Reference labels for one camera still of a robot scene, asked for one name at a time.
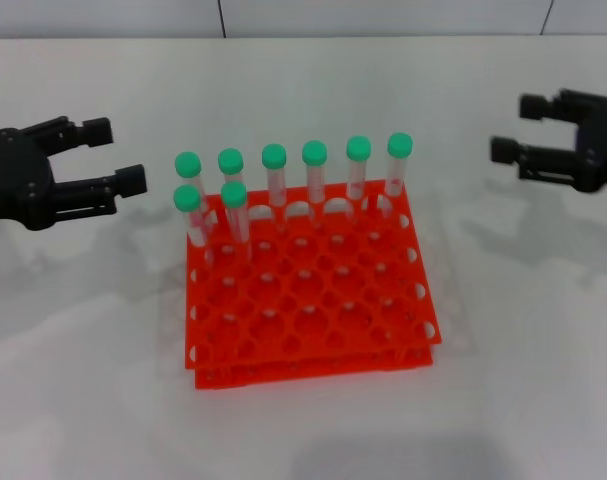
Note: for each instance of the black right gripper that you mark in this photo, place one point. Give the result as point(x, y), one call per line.
point(600, 145)

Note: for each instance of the green capped clear test tube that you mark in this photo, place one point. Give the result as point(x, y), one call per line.
point(234, 194)
point(188, 164)
point(187, 197)
point(359, 148)
point(315, 152)
point(230, 161)
point(274, 156)
point(400, 145)

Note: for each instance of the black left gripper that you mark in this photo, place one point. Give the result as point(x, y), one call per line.
point(13, 180)

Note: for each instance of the orange plastic test tube rack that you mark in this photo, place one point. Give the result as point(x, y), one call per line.
point(313, 310)

